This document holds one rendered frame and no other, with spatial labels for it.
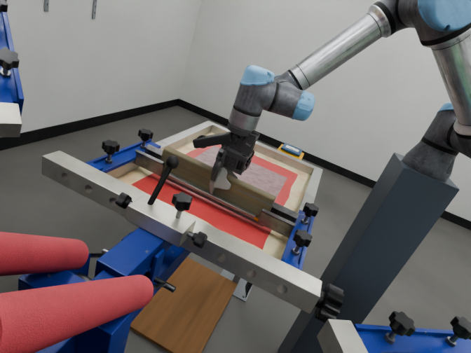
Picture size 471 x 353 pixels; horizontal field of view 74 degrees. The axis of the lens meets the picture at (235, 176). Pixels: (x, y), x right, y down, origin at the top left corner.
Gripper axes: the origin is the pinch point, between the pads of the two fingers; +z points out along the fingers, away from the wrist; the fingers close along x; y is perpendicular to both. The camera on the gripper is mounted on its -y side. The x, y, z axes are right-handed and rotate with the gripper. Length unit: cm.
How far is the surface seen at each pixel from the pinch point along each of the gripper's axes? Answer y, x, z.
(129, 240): -1.8, -37.4, -3.2
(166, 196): -10.4, -7.4, 5.3
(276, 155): 8, 56, 3
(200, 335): 9, 30, 99
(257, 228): 16.6, -1.8, 5.3
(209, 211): 2.5, -4.8, 5.3
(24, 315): 8, -66, -21
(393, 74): 73, 367, -45
